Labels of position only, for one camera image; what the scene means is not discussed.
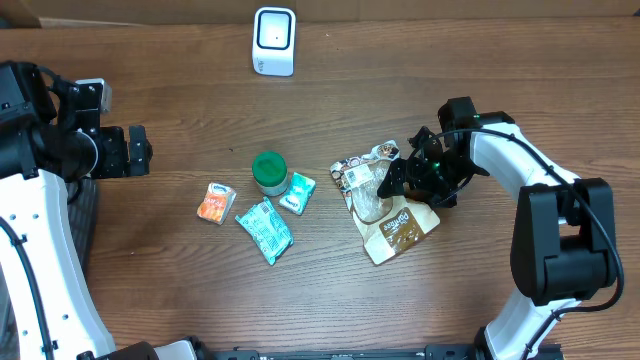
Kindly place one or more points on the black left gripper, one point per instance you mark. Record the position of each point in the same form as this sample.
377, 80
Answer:
120, 164

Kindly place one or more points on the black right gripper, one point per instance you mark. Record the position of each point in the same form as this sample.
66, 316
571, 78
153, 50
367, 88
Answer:
415, 167

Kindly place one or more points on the brown snack bag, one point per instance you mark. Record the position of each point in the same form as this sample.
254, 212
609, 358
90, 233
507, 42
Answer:
388, 226

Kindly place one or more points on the orange tissue packet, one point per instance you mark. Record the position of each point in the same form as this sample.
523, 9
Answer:
217, 203

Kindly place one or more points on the teal candy packet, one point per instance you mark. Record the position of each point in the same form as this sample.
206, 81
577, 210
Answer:
298, 194

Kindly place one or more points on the green lid jar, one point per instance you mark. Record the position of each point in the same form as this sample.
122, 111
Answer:
270, 173

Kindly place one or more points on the mint green wipes packet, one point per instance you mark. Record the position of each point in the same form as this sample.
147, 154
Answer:
267, 229

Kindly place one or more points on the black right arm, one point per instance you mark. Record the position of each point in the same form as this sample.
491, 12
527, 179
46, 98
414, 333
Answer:
563, 255

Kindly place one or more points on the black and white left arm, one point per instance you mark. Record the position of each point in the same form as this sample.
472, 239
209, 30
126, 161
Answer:
51, 136

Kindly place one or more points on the white barcode scanner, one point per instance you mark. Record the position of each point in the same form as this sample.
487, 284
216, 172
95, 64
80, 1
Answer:
273, 42

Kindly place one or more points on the grey mesh basket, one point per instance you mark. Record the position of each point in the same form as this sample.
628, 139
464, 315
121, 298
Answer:
82, 204

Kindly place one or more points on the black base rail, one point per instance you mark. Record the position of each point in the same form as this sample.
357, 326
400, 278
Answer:
330, 355

